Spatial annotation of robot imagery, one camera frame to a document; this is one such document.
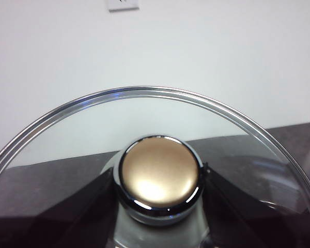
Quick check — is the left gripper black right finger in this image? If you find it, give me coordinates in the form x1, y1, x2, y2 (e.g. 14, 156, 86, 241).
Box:
200, 162, 310, 248

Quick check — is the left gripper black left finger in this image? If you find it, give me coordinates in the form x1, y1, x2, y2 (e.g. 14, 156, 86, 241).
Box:
0, 169, 119, 248

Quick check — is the glass lid with round knob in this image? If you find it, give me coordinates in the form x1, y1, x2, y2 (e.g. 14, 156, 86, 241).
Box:
0, 86, 310, 248

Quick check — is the white wall socket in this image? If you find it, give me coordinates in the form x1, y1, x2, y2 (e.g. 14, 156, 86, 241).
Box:
107, 0, 140, 12

